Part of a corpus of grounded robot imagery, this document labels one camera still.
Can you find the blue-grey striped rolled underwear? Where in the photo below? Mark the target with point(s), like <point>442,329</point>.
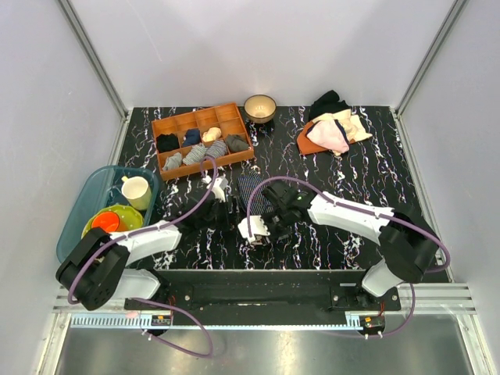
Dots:
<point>217,149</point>

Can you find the orange cloth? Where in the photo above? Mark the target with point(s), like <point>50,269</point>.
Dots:
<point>305,146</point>

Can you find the light grey rolled underwear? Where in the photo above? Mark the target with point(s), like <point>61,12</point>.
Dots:
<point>173,162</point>

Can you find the aluminium frame rail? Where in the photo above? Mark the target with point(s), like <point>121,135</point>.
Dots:
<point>83,39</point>

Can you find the orange cup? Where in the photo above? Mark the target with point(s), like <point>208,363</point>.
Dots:
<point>107,221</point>

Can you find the orange wooden divider tray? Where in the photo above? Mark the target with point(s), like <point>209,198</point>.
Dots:
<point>227,117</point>

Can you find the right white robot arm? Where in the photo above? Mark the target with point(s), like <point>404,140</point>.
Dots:
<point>406,243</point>

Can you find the pink underwear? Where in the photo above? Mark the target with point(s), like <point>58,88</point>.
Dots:
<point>329,134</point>

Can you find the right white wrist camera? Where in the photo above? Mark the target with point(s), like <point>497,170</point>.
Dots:
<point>254,230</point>

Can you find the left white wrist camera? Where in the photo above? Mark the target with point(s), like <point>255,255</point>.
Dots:
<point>217,187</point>

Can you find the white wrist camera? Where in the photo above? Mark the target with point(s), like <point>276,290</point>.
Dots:
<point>217,187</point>
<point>254,230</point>

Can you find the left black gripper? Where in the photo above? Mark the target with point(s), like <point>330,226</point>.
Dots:
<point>230,219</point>

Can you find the cream ceramic mug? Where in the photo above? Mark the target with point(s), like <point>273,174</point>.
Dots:
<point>137,192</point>

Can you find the navy rolled underwear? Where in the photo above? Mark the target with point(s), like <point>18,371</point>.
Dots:
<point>192,137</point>

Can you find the beige ceramic bowl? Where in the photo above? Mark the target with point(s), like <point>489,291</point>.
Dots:
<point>260,108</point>

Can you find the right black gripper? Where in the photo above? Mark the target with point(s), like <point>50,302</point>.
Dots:
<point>276,236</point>

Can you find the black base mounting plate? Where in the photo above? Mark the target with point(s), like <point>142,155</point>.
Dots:
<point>328,290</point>

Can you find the black rolled underwear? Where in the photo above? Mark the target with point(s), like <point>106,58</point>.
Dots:
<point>167,143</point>

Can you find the teal plastic bin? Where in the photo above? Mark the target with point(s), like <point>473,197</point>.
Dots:
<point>101,189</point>

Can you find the black garment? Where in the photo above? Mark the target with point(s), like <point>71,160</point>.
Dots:
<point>330,102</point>

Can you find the peach rolled underwear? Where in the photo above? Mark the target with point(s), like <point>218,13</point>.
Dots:
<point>212,134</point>

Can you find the cream underwear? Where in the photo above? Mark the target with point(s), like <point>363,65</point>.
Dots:
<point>351,124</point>

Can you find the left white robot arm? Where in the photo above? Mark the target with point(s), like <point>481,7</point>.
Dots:
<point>96,268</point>

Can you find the grey striped rolled underwear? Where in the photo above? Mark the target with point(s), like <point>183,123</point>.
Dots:
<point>196,155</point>

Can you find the yellow-green dotted plate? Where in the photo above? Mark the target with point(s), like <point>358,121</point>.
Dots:
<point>130,218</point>

